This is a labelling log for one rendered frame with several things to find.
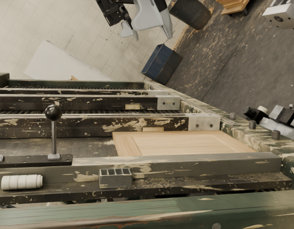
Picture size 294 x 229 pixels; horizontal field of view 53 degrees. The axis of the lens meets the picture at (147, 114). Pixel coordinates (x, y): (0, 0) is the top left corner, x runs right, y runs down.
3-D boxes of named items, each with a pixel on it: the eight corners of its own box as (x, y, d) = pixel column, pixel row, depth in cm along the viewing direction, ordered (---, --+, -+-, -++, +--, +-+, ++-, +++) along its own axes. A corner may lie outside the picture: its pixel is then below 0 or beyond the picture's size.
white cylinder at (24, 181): (1, 192, 61) (42, 190, 62) (0, 179, 60) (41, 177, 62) (5, 186, 64) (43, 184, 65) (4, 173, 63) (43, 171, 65)
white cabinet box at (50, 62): (157, 109, 489) (43, 39, 432) (139, 138, 494) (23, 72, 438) (150, 102, 547) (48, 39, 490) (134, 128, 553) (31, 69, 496)
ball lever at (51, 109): (62, 164, 66) (61, 104, 65) (44, 165, 65) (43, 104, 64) (63, 160, 70) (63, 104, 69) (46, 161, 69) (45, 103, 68)
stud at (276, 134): (281, 141, 89) (282, 131, 88) (273, 141, 88) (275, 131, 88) (276, 138, 91) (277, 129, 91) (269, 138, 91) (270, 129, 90)
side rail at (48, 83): (144, 95, 258) (144, 82, 256) (8, 93, 236) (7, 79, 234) (142, 93, 266) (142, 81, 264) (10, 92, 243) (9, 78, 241)
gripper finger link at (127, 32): (127, 47, 117) (115, 25, 114) (139, 39, 117) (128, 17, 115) (128, 47, 114) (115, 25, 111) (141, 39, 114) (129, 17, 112)
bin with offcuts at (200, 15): (218, 6, 493) (187, -18, 475) (201, 33, 498) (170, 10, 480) (206, 9, 543) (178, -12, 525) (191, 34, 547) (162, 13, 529)
